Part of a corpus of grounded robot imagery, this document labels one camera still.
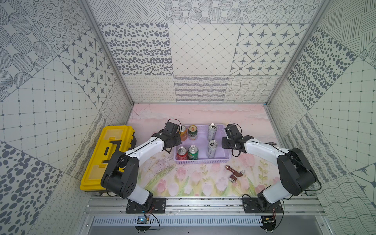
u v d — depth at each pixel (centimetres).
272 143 96
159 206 74
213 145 82
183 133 92
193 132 93
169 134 70
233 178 80
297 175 45
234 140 68
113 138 80
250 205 74
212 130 88
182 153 82
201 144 102
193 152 82
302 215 72
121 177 44
